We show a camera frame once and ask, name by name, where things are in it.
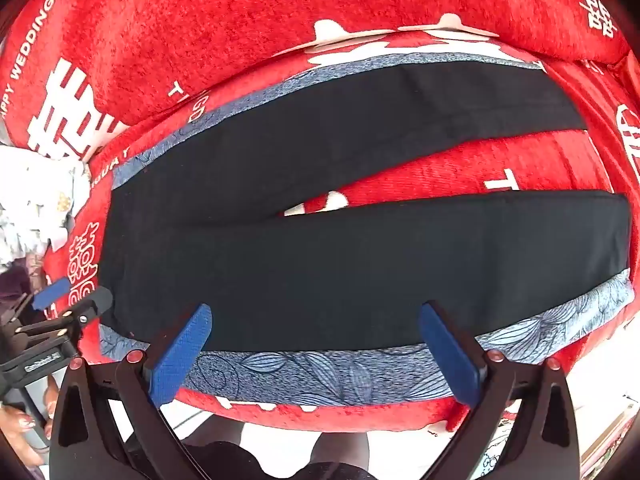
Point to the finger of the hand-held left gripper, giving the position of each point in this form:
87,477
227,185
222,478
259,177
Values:
92,305
51,292

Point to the black pants with blue stripe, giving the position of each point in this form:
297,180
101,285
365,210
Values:
350,270

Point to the dark purple cloth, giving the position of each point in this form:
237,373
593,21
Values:
15,280

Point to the person's left hand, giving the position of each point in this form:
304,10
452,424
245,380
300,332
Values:
22,427

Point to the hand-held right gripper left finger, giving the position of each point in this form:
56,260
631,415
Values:
181,355

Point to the colourful patterned object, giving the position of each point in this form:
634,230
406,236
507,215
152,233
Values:
615,435

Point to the red printed sofa cover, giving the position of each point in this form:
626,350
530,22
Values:
225,30

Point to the white floral cloth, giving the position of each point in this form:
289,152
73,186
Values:
35,200

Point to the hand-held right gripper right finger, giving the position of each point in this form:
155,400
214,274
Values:
450,355

